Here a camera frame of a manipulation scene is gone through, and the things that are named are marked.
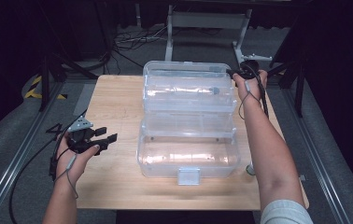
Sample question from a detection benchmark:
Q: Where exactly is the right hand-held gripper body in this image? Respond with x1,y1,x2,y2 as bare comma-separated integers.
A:
236,53,273,79

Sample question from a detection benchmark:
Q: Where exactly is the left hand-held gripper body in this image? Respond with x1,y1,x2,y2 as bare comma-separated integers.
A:
66,115,99,155

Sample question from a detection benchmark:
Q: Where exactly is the clear plastic storage box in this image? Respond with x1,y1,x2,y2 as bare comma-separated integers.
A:
135,60,241,187

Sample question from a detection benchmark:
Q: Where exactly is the small white-capped bottle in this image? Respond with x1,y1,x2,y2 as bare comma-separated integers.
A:
245,162,257,176

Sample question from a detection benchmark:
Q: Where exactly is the person's right hand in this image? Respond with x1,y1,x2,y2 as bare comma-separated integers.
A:
233,70,268,105

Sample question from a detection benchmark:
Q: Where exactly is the person's left hand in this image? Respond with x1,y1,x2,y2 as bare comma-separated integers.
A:
55,132,101,188

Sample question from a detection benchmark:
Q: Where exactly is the grey floor tape strip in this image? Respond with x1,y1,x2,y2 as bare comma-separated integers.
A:
73,83,96,117

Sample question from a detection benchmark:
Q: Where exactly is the black metal stand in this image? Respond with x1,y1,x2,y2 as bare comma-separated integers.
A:
267,46,309,119
38,0,99,113

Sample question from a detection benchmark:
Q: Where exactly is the yellow black hazard tape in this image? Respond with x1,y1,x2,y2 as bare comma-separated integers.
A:
23,75,68,101

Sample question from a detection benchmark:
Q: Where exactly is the right grey wrist strap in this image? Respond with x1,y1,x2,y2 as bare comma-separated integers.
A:
238,79,262,120

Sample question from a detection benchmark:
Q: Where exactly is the grey wrist strap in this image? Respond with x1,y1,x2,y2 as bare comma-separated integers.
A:
54,154,79,200
238,79,262,120

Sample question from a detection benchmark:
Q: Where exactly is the left grey wrist strap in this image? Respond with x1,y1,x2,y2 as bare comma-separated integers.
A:
54,154,79,200

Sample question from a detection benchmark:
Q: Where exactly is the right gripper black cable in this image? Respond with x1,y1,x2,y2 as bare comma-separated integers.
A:
252,63,271,120

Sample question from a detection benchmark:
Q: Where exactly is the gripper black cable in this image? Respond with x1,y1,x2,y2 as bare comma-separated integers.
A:
252,63,271,120
49,124,82,182

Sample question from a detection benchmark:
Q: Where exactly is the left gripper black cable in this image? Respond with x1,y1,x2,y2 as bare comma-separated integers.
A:
49,124,82,182

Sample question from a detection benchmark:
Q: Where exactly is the long black floor cable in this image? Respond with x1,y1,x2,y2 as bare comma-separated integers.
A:
8,108,89,224

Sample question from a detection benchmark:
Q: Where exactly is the grey metal desk frame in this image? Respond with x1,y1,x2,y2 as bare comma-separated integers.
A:
163,4,253,74

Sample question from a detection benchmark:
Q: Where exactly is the bundle of floor cables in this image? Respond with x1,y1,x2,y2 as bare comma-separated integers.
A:
113,26,169,52

